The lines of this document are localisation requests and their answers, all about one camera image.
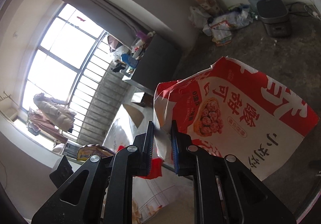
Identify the purple yellow snack bag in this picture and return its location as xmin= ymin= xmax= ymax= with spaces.
xmin=77 ymin=144 xmax=114 ymax=162

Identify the red white snack bag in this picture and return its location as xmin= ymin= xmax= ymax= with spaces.
xmin=153 ymin=57 xmax=319 ymax=180

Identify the pile of packaging trash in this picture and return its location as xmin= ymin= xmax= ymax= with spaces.
xmin=202 ymin=4 xmax=253 ymax=47

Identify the beige jacket hanging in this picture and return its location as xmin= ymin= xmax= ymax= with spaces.
xmin=33 ymin=93 xmax=77 ymax=133

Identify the blue detergent bottle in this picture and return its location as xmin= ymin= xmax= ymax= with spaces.
xmin=121 ymin=54 xmax=139 ymax=69

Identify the grey cabinet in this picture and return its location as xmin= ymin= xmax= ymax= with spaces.
xmin=122 ymin=34 xmax=182 ymax=96

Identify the window with metal bars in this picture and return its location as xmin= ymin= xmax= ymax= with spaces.
xmin=21 ymin=3 xmax=129 ymax=144

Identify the purple cup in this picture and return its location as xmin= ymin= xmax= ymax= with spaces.
xmin=136 ymin=30 xmax=149 ymax=42

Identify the grey curtain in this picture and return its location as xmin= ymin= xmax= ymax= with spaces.
xmin=36 ymin=0 xmax=196 ymax=49

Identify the white plastic bag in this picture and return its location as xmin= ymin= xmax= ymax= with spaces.
xmin=188 ymin=6 xmax=211 ymax=29

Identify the black rice cooker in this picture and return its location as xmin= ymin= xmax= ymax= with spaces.
xmin=256 ymin=0 xmax=292 ymax=38

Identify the black power cable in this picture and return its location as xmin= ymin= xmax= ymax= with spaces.
xmin=285 ymin=1 xmax=317 ymax=17

